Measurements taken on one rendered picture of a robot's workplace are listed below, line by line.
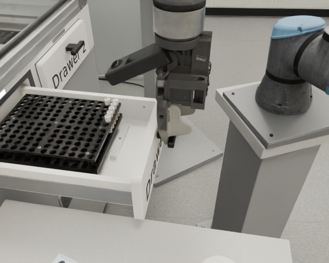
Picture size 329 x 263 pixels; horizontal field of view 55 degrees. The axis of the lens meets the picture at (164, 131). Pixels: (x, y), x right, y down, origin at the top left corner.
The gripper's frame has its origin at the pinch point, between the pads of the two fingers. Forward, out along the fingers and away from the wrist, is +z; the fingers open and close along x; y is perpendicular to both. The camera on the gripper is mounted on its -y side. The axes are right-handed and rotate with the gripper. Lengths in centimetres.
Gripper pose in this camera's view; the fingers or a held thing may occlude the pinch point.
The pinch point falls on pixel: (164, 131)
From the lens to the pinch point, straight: 61.1
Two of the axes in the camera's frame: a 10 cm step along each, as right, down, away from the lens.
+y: 9.9, 1.1, -1.2
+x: 1.6, -6.4, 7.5
